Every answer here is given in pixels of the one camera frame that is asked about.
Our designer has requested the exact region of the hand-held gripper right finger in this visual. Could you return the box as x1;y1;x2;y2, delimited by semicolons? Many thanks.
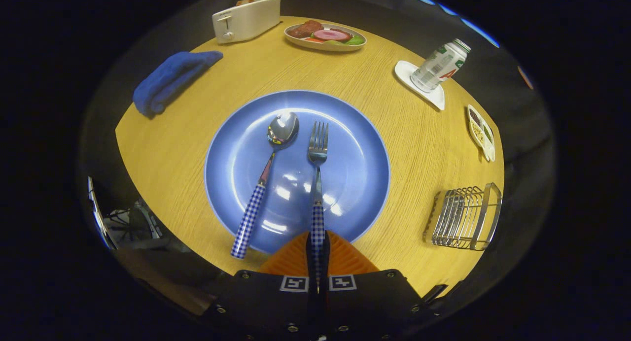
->
323;231;434;341

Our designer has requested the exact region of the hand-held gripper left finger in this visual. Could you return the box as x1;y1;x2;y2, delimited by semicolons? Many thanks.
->
205;231;318;341

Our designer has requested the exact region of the fork with blue checked handle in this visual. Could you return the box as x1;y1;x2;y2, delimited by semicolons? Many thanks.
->
308;121;329;277

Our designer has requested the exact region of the spoon with blue checked handle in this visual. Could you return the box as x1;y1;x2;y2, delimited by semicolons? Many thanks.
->
231;112;300;259

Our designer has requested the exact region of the blue round plate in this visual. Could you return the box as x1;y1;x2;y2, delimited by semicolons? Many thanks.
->
204;90;391;255

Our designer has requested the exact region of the white power strip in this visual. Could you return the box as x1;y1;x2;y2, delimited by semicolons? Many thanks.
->
88;176;119;250

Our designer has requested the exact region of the white divided dish of beans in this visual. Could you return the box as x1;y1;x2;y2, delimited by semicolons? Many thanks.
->
467;104;496;162

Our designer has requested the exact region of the white square coaster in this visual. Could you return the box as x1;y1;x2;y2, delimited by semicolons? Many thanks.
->
394;60;446;111

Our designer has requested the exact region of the folded blue towel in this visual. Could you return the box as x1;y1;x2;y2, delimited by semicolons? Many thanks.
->
132;51;224;119

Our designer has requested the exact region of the white bottle with green label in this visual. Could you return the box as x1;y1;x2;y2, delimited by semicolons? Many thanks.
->
410;38;472;93

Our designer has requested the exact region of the grey plate of food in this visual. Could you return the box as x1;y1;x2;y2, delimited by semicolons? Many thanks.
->
284;20;367;52

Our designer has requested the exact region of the pink ham slice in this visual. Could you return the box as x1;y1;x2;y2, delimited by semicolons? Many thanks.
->
313;29;353;42

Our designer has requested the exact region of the brown sausage slice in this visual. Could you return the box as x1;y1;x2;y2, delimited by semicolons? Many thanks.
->
287;20;323;39

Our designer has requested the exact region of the white toaster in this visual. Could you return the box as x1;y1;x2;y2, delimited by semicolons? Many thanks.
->
212;0;281;45

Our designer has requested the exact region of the metal wire rack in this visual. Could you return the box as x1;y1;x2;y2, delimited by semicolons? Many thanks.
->
423;182;502;251

